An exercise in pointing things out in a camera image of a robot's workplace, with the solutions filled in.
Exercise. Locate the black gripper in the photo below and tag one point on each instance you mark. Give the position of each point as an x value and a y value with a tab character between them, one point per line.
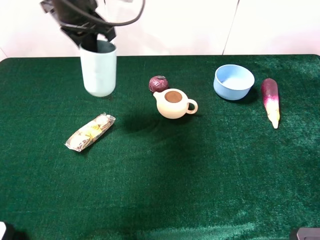
79	20

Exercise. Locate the cream ceramic teapot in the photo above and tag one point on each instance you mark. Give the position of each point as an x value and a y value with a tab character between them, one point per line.
173	103

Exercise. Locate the dark purple round fruit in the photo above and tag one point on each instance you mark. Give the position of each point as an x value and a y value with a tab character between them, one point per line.
158	83

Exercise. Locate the green felt table cloth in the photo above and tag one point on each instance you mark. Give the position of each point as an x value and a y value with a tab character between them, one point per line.
222	173

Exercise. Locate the blue plastic bowl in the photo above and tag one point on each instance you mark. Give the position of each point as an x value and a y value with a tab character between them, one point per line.
232	82

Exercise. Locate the purple toy eggplant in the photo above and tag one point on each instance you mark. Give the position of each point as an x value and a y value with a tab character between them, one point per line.
270	98

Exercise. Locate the packaged snack bag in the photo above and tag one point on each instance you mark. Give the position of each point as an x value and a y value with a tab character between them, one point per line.
90	132

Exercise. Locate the light blue plastic cup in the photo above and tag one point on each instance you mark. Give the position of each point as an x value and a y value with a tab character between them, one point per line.
99	69

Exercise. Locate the black white object bottom left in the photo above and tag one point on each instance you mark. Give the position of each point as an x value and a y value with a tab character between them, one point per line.
7	232

